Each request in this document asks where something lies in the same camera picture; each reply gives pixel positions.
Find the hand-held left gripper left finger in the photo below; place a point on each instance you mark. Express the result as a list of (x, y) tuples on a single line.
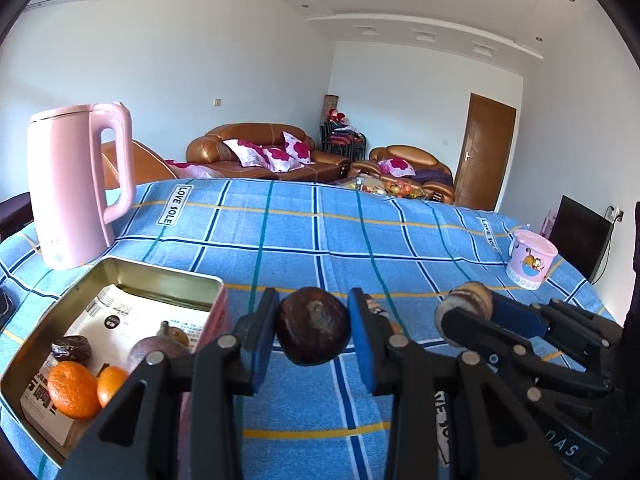
[(262, 350)]

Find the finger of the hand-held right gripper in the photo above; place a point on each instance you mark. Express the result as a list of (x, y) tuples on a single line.
[(467, 330), (520, 317)]

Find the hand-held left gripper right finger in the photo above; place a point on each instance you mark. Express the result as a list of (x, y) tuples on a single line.
[(365, 350)]

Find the brown speckled fruit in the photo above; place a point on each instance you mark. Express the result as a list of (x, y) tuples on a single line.
[(467, 296)]

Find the dark brown round fruit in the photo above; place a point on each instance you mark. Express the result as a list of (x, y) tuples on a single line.
[(312, 325)]

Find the small brown fruit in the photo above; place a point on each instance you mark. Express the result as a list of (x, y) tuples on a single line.
[(176, 336)]

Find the large purple-brown round fruit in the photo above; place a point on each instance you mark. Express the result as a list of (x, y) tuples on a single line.
[(150, 350)]

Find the metal tin box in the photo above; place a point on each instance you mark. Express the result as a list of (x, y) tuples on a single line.
[(165, 285)]

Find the small tangerine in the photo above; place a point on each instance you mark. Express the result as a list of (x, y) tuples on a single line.
[(112, 385)]

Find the dark wrinkled date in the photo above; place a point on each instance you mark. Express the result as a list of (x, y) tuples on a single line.
[(71, 349)]

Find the large orange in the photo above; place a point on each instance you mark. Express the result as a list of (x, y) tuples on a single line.
[(72, 390)]

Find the pink cartoon bucket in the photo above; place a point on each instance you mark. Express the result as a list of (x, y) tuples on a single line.
[(531, 260)]

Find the black flat screen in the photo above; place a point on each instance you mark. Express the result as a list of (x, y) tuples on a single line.
[(580, 235)]

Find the blue plaid blanket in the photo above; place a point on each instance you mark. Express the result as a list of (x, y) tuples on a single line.
[(310, 240)]

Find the purple blanket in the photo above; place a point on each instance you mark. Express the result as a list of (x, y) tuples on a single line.
[(432, 176)]

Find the cluttered coffee table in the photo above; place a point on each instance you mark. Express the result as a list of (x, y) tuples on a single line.
[(385, 187)]

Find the brown wooden door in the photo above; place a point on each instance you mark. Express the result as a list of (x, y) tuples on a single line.
[(485, 155)]

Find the white pink floral pillow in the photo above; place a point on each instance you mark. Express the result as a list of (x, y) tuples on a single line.
[(299, 147), (282, 159), (396, 166), (245, 152)]

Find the brown leather armchair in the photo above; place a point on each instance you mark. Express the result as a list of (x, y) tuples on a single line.
[(415, 155)]

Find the pink floral cloth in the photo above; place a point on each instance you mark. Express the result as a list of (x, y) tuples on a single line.
[(192, 170)]

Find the stack of dark chairs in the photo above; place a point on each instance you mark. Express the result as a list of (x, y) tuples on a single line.
[(345, 140)]

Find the long brown leather sofa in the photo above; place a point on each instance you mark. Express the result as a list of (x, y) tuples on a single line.
[(250, 132)]

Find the red flowers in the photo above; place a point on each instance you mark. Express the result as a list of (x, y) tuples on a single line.
[(337, 115)]

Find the tall patterned vase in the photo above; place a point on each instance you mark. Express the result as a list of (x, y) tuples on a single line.
[(331, 102)]

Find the pink electric kettle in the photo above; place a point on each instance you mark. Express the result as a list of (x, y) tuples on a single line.
[(65, 185)]

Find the dark wooden cabinet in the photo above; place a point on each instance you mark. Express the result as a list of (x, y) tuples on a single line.
[(15, 215)]

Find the wall outlet with plug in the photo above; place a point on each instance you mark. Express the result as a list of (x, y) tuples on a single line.
[(616, 213)]

